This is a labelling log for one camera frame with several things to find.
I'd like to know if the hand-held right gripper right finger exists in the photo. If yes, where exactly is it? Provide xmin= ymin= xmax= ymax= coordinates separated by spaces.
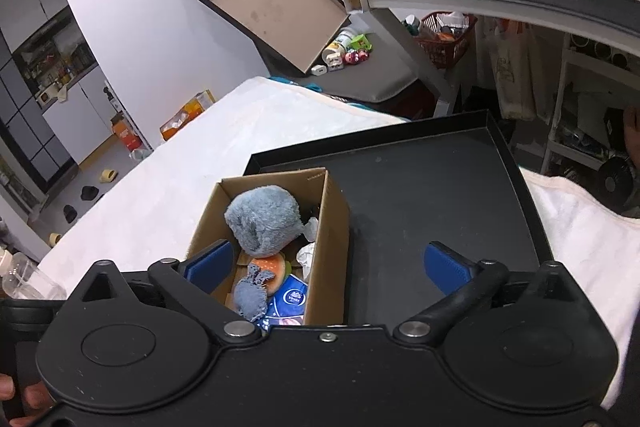
xmin=392 ymin=241 xmax=596 ymax=343

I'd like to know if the orange bag on floor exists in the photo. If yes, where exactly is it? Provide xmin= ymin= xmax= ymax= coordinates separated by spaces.
xmin=159 ymin=89 xmax=217 ymax=142

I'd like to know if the blue tissue packet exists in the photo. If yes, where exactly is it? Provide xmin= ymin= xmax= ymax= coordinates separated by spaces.
xmin=262 ymin=274 xmax=307 ymax=327

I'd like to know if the brown tray leaning on wall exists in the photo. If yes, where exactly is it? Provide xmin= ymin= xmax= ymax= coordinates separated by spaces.
xmin=198 ymin=0 xmax=352 ymax=74

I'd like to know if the orange carton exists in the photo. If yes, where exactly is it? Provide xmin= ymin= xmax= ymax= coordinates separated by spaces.
xmin=111 ymin=111 xmax=143 ymax=152

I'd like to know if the teal cloth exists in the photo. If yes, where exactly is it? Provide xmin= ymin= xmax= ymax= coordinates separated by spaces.
xmin=270 ymin=77 xmax=326 ymax=94

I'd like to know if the grey fluffy plush toy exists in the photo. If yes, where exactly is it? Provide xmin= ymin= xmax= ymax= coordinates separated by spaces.
xmin=224 ymin=187 xmax=302 ymax=258

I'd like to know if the brown cardboard box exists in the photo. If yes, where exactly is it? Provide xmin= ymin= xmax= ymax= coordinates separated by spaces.
xmin=186 ymin=167 xmax=351 ymax=327

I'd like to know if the black tray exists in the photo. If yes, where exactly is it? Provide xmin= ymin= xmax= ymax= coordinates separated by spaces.
xmin=243 ymin=109 xmax=556 ymax=328

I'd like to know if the glass top desk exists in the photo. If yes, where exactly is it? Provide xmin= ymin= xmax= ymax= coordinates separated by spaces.
xmin=342 ymin=0 xmax=640 ymax=118

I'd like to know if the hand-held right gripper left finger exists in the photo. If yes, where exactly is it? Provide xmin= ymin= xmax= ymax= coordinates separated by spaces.
xmin=65 ymin=239 xmax=263 ymax=340

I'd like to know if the grey denim toy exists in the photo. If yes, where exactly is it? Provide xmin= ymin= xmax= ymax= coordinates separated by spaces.
xmin=232 ymin=263 xmax=277 ymax=322

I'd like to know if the white tissue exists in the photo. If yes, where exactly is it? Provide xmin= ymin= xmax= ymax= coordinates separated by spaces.
xmin=296 ymin=242 xmax=317 ymax=280

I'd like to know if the white storage rack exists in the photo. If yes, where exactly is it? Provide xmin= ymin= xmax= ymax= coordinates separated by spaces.
xmin=540 ymin=32 xmax=640 ymax=178

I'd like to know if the black fan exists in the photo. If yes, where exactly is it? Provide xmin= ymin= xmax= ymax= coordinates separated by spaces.
xmin=597 ymin=156 xmax=636 ymax=208

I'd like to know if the clear plastic bottle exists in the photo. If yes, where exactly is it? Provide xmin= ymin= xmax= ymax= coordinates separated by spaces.
xmin=0 ymin=249 xmax=67 ymax=300

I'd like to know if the red plastic basket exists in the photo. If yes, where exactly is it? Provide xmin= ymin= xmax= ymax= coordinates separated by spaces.
xmin=414 ymin=11 xmax=478 ymax=70

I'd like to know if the burger plush toy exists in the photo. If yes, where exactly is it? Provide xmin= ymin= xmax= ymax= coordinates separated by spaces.
xmin=247 ymin=254 xmax=293 ymax=293

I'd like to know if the white cabinet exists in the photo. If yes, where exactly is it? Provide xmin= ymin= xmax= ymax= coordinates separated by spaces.
xmin=0 ymin=0 xmax=126 ymax=228

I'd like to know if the white can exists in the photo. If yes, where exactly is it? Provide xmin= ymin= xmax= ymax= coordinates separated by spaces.
xmin=321 ymin=27 xmax=357 ymax=68

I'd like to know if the white tote bag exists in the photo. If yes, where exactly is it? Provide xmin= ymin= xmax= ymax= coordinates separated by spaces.
xmin=482 ymin=14 xmax=538 ymax=122

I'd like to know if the person's left hand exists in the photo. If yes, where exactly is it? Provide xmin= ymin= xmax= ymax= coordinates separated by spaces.
xmin=0 ymin=374 xmax=57 ymax=427

